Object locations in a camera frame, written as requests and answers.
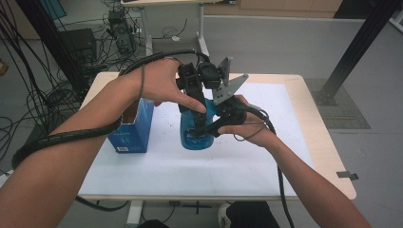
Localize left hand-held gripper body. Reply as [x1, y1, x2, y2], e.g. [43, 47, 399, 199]
[175, 56, 235, 114]

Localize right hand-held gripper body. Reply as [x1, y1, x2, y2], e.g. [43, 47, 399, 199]
[211, 73, 250, 129]

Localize blue bottle with white cap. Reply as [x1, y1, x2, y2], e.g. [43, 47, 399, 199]
[180, 97, 221, 151]

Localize blue cardboard box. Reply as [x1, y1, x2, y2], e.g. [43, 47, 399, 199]
[107, 97, 156, 154]

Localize person's right hand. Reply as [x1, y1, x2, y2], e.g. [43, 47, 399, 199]
[218, 94, 279, 149]

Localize person's left hand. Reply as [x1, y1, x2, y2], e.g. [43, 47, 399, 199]
[122, 57, 207, 114]

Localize white-legged desk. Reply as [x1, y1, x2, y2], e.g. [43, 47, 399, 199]
[120, 0, 237, 65]

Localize white paper sheet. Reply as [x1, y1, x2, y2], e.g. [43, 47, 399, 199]
[77, 81, 315, 198]

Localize black computer tower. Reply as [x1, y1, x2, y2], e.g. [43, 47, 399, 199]
[107, 8, 136, 55]

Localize white shoe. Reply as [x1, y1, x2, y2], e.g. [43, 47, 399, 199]
[217, 202, 232, 228]

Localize person's black trousers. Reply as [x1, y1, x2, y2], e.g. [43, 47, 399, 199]
[137, 200, 281, 228]

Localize white table leg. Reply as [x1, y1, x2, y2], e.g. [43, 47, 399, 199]
[125, 199, 144, 228]

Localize dark grey floor mat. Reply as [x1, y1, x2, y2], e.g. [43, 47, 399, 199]
[303, 77, 372, 130]

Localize black equipment case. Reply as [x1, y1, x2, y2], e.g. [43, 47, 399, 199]
[58, 28, 98, 65]

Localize black table clip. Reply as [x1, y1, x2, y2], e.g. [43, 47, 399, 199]
[336, 170, 359, 181]

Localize dark metal stand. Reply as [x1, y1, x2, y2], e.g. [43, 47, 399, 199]
[15, 0, 86, 93]

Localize teal panel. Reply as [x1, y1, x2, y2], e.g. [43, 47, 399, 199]
[39, 0, 67, 21]

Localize white power strip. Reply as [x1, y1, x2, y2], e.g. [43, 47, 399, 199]
[0, 169, 15, 188]

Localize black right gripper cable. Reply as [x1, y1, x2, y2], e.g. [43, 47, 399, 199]
[233, 104, 297, 228]

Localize tangle of black floor cables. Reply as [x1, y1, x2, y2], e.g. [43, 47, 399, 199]
[0, 0, 150, 162]

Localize black corrugated left gripper cable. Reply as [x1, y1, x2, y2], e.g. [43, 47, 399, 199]
[10, 48, 212, 213]

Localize black metal post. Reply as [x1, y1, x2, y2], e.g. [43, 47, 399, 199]
[313, 0, 403, 107]

